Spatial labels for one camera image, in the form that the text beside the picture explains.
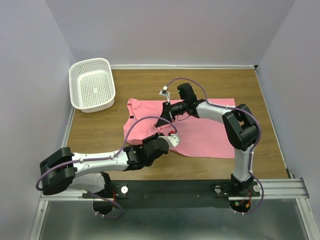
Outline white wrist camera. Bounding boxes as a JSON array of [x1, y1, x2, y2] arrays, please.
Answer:
[[160, 130, 181, 149], [159, 85, 170, 103]]

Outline aluminium left side rail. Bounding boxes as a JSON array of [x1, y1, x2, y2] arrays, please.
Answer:
[[51, 109, 75, 181]]

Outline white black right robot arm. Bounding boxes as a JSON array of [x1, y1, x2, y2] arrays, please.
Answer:
[[155, 83, 261, 196]]

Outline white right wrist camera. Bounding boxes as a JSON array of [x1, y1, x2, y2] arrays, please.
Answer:
[[159, 85, 170, 103]]

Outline aluminium rail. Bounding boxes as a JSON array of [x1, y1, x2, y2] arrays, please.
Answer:
[[39, 177, 311, 201], [51, 109, 75, 181]]

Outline pink t-shirt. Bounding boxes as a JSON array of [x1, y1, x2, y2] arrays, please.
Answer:
[[123, 98, 235, 159]]

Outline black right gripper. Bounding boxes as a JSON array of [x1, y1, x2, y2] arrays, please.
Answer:
[[155, 100, 187, 128]]

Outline aluminium front rail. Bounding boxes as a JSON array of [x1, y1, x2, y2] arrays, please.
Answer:
[[39, 177, 311, 201]]

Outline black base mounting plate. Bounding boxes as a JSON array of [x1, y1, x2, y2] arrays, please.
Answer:
[[82, 179, 260, 214]]

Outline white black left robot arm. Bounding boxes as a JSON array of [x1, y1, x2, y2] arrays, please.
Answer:
[[36, 133, 180, 198]]

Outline white table edge strip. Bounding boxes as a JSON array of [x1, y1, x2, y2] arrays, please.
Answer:
[[110, 64, 256, 70]]

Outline white perforated plastic basket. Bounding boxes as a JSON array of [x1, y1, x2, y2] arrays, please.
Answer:
[[68, 58, 116, 113]]

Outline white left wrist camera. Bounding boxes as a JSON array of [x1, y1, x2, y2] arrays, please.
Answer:
[[160, 130, 181, 149]]

